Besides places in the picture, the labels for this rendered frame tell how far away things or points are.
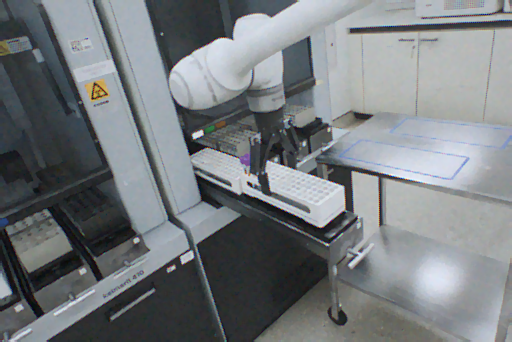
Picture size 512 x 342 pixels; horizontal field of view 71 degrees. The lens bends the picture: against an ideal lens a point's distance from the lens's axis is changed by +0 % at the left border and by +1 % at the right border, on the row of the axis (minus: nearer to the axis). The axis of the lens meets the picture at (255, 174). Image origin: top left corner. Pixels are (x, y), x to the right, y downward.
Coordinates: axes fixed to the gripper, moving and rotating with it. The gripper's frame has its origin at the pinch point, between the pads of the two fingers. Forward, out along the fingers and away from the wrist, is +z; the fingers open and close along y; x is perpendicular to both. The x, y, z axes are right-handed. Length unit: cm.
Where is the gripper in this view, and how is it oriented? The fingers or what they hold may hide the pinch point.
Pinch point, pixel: (279, 178)
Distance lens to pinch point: 98.3
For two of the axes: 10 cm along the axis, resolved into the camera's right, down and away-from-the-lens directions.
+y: 7.3, -4.3, 5.3
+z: 1.8, 8.7, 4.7
